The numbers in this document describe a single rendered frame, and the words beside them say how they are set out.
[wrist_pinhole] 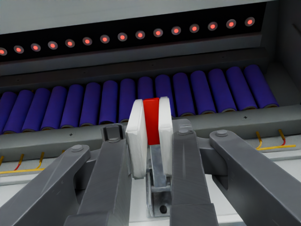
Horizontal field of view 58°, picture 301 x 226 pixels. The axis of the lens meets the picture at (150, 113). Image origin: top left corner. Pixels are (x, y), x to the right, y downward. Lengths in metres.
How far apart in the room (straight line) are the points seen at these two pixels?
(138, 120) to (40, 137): 0.14
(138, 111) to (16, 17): 0.09
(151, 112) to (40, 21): 0.09
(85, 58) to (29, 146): 0.12
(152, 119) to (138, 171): 0.06
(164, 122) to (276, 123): 0.14
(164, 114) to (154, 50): 0.17
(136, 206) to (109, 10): 0.16
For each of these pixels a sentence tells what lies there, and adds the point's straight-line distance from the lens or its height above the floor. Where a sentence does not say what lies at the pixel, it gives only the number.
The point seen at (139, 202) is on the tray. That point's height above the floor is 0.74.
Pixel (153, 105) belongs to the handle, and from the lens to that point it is 0.20.
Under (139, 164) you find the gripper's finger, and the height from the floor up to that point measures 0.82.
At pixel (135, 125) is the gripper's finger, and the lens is 0.15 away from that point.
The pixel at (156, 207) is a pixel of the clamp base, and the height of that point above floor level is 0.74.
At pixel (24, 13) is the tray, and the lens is 0.19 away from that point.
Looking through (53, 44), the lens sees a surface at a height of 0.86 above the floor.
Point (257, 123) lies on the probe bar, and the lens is 0.26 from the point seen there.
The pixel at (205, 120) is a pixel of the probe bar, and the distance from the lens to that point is 0.26.
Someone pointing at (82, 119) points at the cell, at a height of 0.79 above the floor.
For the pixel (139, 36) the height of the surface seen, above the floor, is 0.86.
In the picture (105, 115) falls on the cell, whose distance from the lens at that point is 0.28.
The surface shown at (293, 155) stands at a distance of 0.27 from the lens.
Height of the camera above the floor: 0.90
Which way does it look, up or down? 24 degrees down
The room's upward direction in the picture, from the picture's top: 7 degrees counter-clockwise
